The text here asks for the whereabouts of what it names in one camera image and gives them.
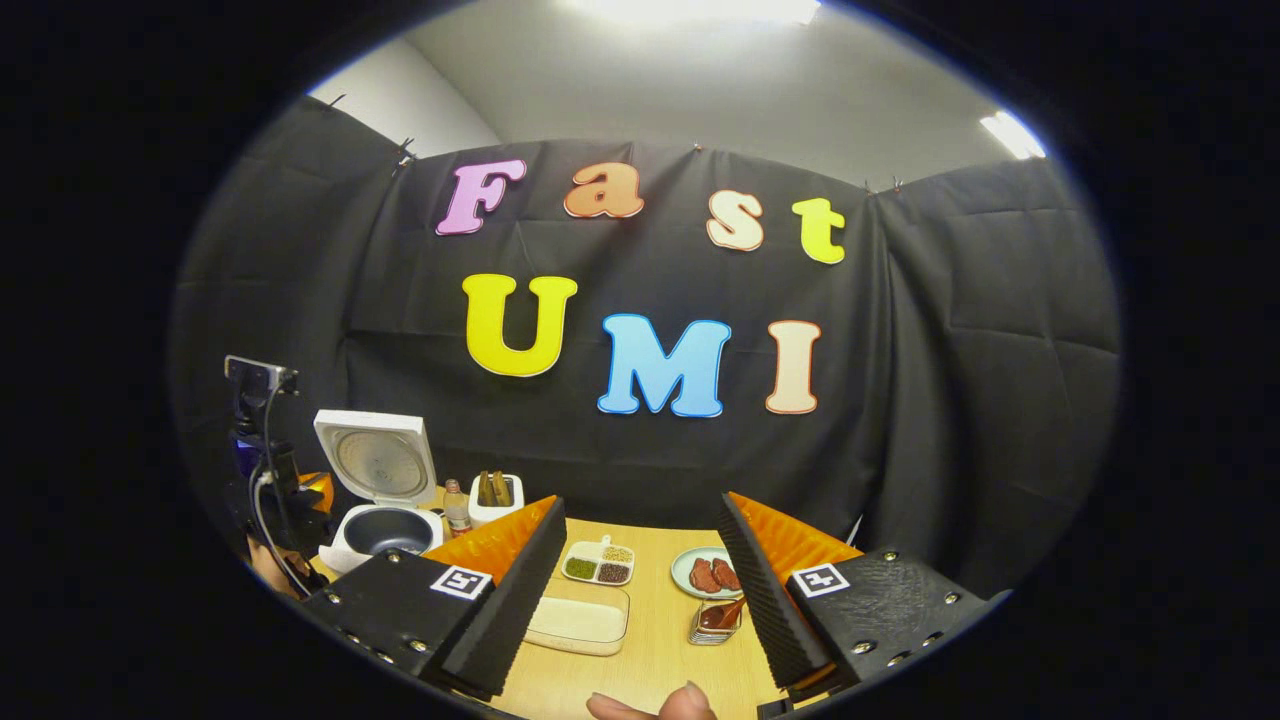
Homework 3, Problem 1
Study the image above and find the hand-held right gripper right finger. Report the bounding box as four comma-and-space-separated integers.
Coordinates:
715, 490, 1009, 701

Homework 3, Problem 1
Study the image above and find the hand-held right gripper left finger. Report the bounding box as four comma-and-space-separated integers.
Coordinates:
300, 495, 568, 701

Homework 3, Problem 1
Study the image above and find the white rice cooker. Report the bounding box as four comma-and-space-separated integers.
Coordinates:
313, 409, 444, 573

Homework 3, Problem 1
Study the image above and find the metal wire chopstick holder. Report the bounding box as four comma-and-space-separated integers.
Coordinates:
688, 598, 746, 646

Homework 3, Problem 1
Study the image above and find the clear box of rice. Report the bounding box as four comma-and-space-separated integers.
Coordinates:
524, 578, 631, 657

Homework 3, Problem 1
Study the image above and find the pale green plate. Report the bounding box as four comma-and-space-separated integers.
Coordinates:
670, 546, 743, 601

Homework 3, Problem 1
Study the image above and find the white toaster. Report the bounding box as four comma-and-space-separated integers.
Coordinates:
468, 474, 526, 529

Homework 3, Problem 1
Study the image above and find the white divided dish of beans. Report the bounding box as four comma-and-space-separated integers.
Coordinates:
561, 536, 636, 587

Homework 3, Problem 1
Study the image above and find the black backdrop cloth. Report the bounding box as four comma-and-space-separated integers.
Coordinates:
170, 95, 1121, 601

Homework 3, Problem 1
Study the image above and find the ceiling light panel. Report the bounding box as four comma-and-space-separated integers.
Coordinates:
980, 110, 1047, 161

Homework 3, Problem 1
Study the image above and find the grey cable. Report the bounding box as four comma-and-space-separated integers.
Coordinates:
250, 380, 313, 593

